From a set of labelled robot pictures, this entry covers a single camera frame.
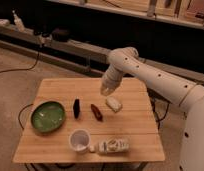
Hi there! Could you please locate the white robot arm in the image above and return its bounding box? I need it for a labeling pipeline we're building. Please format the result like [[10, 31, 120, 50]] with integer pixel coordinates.
[[100, 47, 204, 171]]

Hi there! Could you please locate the white plastic bottle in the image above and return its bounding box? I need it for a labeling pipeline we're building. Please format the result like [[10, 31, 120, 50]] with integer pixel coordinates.
[[89, 138, 129, 154]]

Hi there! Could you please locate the black device on ledge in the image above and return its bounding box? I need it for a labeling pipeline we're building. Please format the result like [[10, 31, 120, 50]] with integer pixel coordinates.
[[51, 28, 70, 42]]

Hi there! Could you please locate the white cup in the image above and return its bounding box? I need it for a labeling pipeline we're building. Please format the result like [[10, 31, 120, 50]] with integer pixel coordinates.
[[69, 129, 90, 154]]

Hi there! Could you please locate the dark red object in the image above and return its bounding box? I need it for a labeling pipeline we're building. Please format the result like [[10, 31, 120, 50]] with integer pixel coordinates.
[[91, 104, 103, 122]]

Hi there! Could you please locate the white spray bottle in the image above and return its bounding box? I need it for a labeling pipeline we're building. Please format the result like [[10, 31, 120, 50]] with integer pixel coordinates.
[[12, 11, 25, 32]]

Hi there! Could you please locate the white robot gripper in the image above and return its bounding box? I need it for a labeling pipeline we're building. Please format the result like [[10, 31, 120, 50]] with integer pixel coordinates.
[[100, 65, 124, 96]]

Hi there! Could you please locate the green bowl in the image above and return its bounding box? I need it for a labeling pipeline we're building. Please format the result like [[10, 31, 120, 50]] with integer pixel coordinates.
[[31, 101, 66, 134]]

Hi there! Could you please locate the black cable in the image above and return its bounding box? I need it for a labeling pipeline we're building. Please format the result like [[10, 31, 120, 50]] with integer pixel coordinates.
[[0, 49, 41, 76]]

